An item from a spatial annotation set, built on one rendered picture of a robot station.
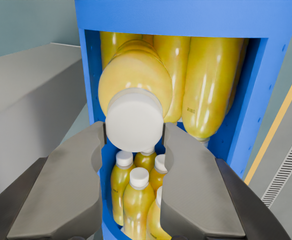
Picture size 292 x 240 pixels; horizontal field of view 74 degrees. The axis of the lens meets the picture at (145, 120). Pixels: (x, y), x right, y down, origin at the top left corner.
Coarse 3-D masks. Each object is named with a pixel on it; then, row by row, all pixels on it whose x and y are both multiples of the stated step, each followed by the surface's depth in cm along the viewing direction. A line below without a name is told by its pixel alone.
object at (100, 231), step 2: (100, 228) 140; (98, 230) 138; (100, 230) 139; (96, 232) 137; (98, 232) 137; (100, 232) 137; (102, 232) 137; (94, 234) 136; (96, 234) 136; (98, 234) 136; (100, 234) 136; (102, 234) 137; (94, 236) 135; (96, 236) 135; (98, 236) 135; (100, 236) 135; (102, 236) 136; (94, 238) 134; (96, 238) 134; (98, 238) 134; (100, 238) 134; (102, 238) 136
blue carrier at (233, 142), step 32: (96, 0) 18; (128, 0) 16; (160, 0) 15; (192, 0) 15; (224, 0) 15; (256, 0) 15; (288, 0) 17; (96, 32) 32; (128, 32) 17; (160, 32) 16; (192, 32) 16; (224, 32) 16; (256, 32) 17; (288, 32) 19; (96, 64) 34; (256, 64) 19; (96, 96) 35; (256, 96) 21; (224, 128) 42; (256, 128) 25; (224, 160) 42
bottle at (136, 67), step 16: (128, 48) 20; (144, 48) 21; (112, 64) 16; (128, 64) 15; (144, 64) 16; (160, 64) 17; (112, 80) 15; (128, 80) 14; (144, 80) 14; (160, 80) 15; (112, 96) 15; (160, 96) 15
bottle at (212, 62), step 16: (192, 48) 27; (208, 48) 25; (224, 48) 25; (240, 48) 25; (192, 64) 27; (208, 64) 26; (224, 64) 26; (192, 80) 28; (208, 80) 27; (224, 80) 27; (192, 96) 29; (208, 96) 28; (224, 96) 28; (192, 112) 30; (208, 112) 29; (224, 112) 30; (192, 128) 31; (208, 128) 30
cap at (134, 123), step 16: (128, 96) 12; (144, 96) 13; (112, 112) 12; (128, 112) 12; (144, 112) 12; (160, 112) 12; (112, 128) 12; (128, 128) 12; (144, 128) 12; (160, 128) 12; (128, 144) 13; (144, 144) 13
